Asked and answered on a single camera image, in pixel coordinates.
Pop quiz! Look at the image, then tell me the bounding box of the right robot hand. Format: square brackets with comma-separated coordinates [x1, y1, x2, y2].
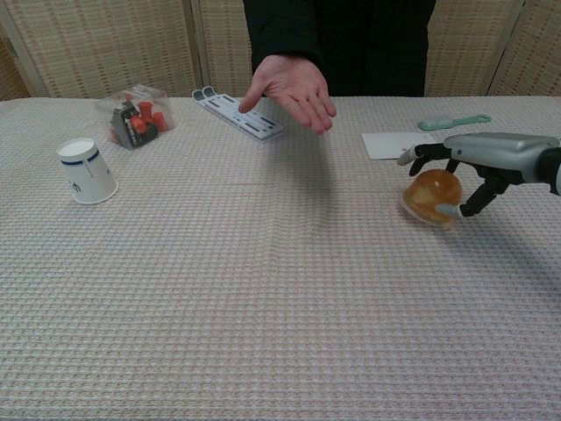
[396, 132, 561, 219]

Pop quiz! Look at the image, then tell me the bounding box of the plastic bag of red parts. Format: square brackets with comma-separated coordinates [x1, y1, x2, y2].
[95, 84, 178, 151]

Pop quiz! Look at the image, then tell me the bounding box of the woven beige tablecloth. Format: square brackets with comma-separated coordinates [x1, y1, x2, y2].
[0, 95, 561, 421]

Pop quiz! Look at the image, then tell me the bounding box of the green plastic brush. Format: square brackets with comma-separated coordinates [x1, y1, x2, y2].
[416, 113, 494, 132]

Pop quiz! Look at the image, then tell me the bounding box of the white paper card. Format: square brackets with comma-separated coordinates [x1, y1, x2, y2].
[360, 132, 446, 161]

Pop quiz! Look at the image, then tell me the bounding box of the person's black-sleeved right forearm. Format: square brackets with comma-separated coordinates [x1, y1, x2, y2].
[242, 0, 326, 75]

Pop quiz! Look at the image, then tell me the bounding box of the white paper cup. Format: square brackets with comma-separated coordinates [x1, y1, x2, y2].
[55, 138, 120, 206]

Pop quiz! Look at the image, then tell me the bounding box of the woven bamboo screen panel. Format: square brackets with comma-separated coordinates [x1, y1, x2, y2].
[0, 0, 197, 100]
[189, 0, 254, 98]
[423, 0, 526, 98]
[0, 25, 34, 103]
[485, 0, 561, 98]

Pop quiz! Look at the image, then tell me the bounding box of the person's right hand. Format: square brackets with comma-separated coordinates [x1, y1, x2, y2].
[238, 54, 338, 136]

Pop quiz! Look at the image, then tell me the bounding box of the person's black-clothed body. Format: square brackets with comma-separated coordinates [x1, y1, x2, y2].
[242, 0, 437, 98]

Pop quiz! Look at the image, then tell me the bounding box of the white folding stand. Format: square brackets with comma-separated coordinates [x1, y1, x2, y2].
[190, 86, 285, 143]

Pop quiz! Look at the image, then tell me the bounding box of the orange jelly cup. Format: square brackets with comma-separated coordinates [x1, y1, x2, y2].
[401, 168, 465, 228]

